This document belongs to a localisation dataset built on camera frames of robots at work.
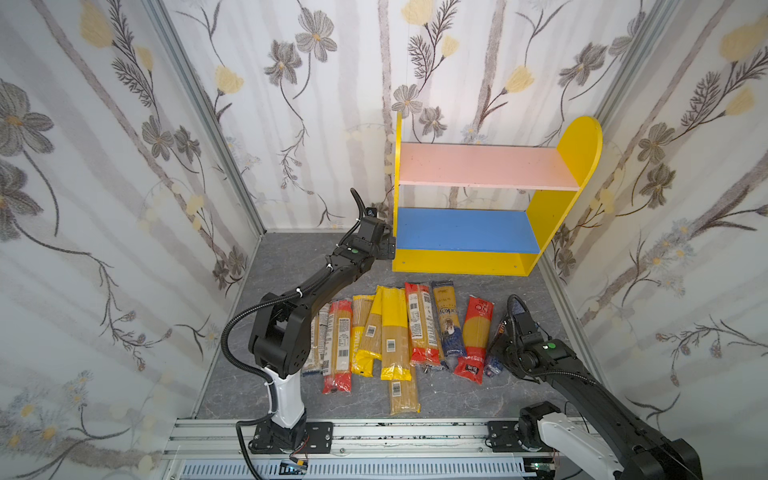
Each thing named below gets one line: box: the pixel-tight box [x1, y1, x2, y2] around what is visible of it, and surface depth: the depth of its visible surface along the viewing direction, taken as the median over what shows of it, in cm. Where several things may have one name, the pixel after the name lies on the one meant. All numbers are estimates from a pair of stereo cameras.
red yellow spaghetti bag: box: [454, 295, 494, 385], surface depth 91 cm
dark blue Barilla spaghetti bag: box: [484, 355, 504, 378], surface depth 83 cm
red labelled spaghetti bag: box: [404, 282, 441, 366], surface depth 88 cm
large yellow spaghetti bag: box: [374, 285, 412, 381], surface depth 89 cm
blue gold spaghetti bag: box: [431, 280, 466, 369], surface depth 94 cm
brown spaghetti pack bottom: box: [389, 365, 421, 416], surface depth 80 cm
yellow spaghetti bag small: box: [351, 285, 383, 378], surface depth 90 cm
